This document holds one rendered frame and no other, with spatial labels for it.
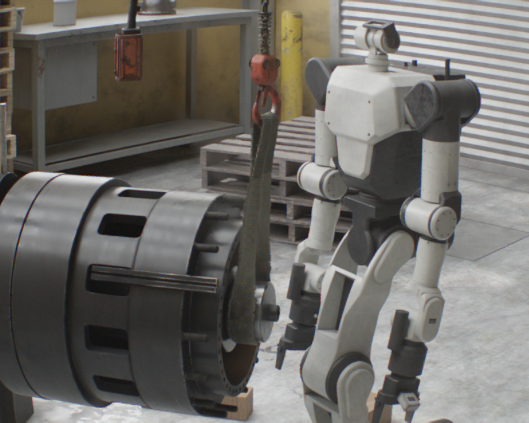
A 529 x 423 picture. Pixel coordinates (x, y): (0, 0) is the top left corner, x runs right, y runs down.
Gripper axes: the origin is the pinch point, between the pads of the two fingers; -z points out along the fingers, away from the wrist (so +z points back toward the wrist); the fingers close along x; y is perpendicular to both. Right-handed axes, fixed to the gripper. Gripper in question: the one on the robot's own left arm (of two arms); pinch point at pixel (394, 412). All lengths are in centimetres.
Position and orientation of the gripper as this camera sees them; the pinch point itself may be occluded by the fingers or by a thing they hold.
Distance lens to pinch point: 275.3
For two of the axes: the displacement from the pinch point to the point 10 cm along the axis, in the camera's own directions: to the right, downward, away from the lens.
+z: 1.8, -9.7, -1.5
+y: 5.2, 2.2, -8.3
